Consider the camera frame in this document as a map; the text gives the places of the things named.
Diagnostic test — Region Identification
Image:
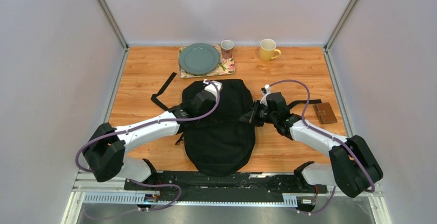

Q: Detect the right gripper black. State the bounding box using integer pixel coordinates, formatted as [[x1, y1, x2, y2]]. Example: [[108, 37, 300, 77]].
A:
[[239, 100, 277, 128]]

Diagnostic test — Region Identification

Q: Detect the black student backpack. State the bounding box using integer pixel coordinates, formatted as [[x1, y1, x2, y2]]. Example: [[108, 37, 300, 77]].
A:
[[150, 72, 323, 178]]

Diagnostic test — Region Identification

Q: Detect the brown leather wallet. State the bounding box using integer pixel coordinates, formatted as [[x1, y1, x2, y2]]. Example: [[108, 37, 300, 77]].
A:
[[313, 102, 338, 124]]

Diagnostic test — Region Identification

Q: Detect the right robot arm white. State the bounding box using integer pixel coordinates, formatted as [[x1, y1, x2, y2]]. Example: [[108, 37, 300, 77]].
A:
[[240, 92, 383, 198]]

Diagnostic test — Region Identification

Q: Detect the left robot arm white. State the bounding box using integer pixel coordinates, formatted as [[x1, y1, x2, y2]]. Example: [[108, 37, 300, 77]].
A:
[[75, 86, 220, 191]]

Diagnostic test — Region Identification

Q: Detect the floral placemat tray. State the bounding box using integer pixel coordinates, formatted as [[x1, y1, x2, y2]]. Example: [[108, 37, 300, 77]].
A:
[[178, 44, 235, 78]]

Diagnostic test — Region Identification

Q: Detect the grey-green ceramic plate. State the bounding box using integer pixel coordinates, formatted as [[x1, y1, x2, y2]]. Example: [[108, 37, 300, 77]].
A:
[[178, 43, 221, 75]]

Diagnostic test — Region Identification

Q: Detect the small pink floral cup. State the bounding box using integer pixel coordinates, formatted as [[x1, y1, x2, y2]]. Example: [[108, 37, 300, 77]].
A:
[[220, 40, 234, 59]]

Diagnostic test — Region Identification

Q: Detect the yellow ceramic mug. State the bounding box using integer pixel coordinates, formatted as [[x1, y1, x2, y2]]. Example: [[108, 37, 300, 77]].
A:
[[259, 39, 281, 62]]

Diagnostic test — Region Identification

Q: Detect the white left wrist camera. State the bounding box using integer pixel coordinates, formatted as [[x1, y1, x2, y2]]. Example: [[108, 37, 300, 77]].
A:
[[203, 79, 223, 100]]

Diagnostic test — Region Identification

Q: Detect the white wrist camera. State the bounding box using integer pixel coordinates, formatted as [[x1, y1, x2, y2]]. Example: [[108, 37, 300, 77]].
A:
[[203, 79, 223, 100], [260, 84, 271, 106]]

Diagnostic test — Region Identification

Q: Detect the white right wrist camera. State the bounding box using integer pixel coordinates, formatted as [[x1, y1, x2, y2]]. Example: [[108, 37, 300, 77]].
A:
[[260, 84, 271, 106]]

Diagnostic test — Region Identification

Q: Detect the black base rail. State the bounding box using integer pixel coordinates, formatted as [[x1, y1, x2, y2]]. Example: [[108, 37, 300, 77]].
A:
[[123, 170, 328, 204]]

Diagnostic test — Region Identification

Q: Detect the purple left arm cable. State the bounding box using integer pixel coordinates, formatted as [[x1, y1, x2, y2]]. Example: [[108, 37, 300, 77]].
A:
[[75, 79, 221, 213]]

